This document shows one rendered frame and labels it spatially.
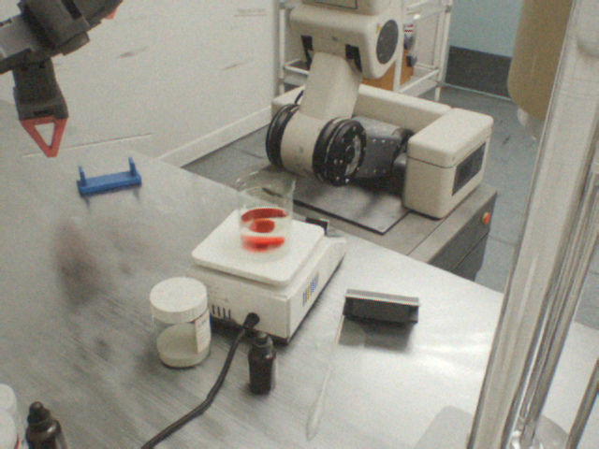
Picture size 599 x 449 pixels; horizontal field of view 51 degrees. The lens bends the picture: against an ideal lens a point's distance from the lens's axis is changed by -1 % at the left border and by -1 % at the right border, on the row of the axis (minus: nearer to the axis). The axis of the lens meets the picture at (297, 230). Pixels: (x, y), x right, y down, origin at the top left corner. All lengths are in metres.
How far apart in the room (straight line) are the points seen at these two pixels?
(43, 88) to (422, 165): 1.01
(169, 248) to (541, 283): 0.72
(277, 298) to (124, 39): 1.89
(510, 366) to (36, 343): 0.61
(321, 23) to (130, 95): 1.17
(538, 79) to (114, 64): 2.25
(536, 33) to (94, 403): 0.55
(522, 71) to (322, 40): 1.29
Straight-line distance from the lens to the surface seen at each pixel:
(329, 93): 1.53
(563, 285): 0.37
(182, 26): 2.66
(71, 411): 0.68
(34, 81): 0.97
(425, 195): 1.69
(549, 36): 0.26
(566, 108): 0.18
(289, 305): 0.68
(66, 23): 0.90
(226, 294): 0.70
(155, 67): 2.59
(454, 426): 0.64
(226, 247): 0.71
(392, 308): 0.74
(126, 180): 1.05
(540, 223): 0.19
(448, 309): 0.79
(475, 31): 3.71
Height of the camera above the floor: 1.23
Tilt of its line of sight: 32 degrees down
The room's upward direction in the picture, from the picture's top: 1 degrees clockwise
